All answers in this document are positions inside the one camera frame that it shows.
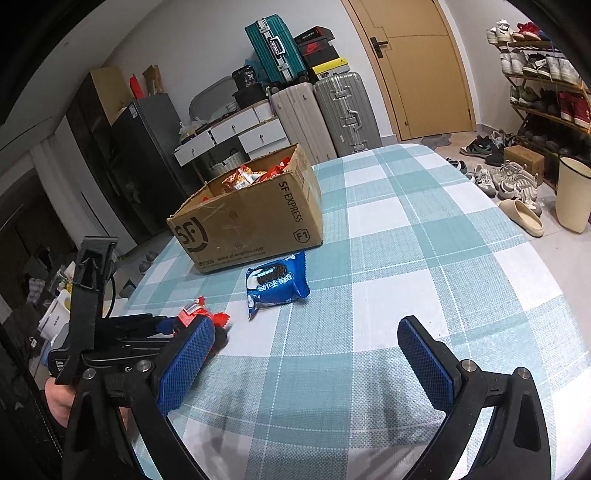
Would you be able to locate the small brown cardboard box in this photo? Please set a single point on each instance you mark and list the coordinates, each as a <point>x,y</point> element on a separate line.
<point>524,159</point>

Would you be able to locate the beige suitcase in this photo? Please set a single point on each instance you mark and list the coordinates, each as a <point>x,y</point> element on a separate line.
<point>302,120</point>

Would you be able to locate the small red snack pack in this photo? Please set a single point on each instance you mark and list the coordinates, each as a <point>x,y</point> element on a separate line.
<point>197,310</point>

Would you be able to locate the left hand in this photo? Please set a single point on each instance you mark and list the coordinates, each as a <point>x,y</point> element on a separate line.
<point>60,400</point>

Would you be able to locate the white drawer desk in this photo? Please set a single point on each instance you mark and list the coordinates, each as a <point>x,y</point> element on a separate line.
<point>257,129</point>

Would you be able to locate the red snack bag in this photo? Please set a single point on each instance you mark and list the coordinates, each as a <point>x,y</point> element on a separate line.
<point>244,176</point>

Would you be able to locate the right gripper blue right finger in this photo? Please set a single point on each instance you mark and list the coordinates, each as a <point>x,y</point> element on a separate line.
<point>433,363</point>

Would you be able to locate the stacked shoe boxes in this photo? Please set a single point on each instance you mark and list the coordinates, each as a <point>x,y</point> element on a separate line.
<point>315,46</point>

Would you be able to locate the brown cardboard SF box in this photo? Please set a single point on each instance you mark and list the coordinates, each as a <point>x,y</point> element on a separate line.
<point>218,228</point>

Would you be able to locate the silver suitcase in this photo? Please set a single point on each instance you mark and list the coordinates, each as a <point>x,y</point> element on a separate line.
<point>348,114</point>

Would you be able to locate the wooden shoe rack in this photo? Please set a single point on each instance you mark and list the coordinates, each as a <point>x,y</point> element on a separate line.
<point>548,95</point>

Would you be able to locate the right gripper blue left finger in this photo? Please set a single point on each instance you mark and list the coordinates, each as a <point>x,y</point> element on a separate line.
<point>179,362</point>

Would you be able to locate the teal suitcase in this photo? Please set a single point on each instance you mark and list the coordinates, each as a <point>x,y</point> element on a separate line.
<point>278,53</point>

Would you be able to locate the cream waste bin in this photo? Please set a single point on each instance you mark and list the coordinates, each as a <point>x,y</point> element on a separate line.
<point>573,198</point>

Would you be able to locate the wooden door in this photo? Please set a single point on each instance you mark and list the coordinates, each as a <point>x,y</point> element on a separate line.
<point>418,66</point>

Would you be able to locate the beige slipper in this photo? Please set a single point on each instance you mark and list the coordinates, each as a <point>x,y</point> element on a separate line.
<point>523,216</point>

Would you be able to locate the teal white checkered tablecloth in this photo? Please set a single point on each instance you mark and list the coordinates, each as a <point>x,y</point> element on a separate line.
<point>319,388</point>

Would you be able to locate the blue Oreo cookie pack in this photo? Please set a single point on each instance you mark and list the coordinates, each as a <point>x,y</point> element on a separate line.
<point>277,282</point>

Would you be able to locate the woven laundry basket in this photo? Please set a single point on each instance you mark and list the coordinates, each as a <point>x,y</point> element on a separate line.
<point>218,168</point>

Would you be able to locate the black refrigerator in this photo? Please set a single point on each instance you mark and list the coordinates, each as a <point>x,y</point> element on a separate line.
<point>146,133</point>

